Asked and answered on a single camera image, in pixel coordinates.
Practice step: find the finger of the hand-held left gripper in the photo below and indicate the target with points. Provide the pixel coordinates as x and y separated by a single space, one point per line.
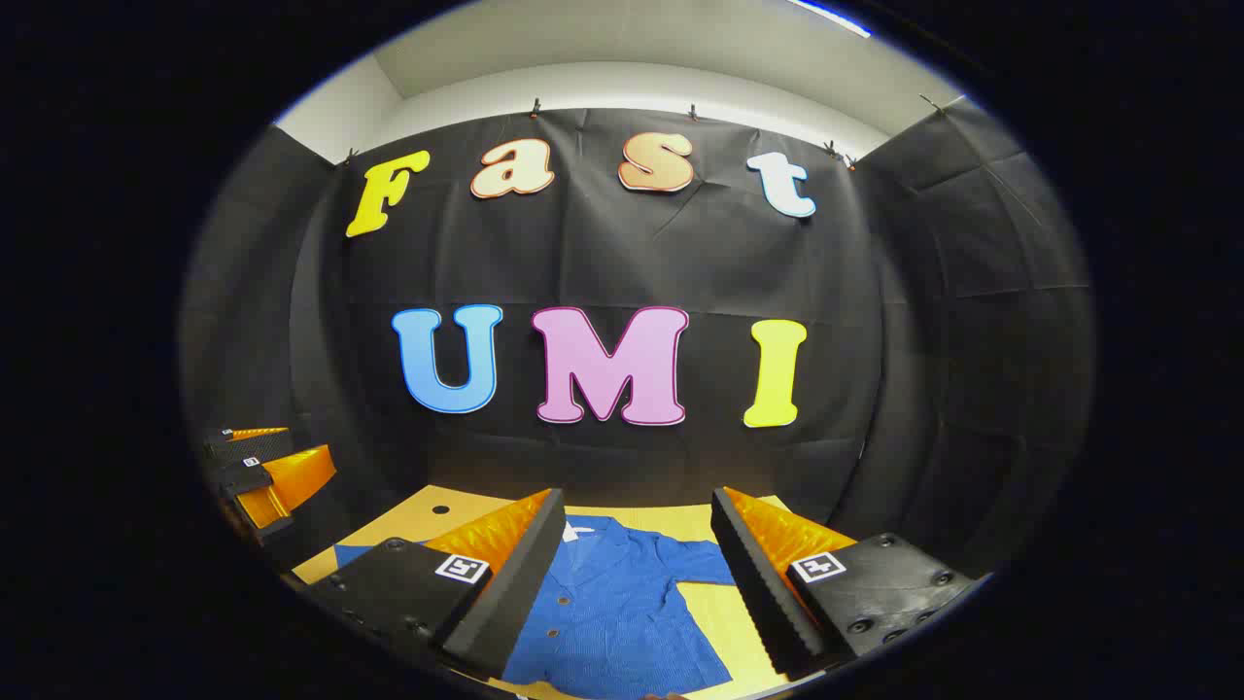
292 481
248 447

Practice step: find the black backdrop cloth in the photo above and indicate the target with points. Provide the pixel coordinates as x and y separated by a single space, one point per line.
680 253

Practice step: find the row of small cloth clips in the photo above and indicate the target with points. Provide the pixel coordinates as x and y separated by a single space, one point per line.
535 107

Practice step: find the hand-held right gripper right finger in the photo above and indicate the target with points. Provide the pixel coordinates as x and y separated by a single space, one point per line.
763 593

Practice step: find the blue button shirt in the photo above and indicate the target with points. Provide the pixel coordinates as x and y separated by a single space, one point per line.
603 603

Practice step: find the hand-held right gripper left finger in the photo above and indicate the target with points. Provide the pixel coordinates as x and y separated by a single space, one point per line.
510 593

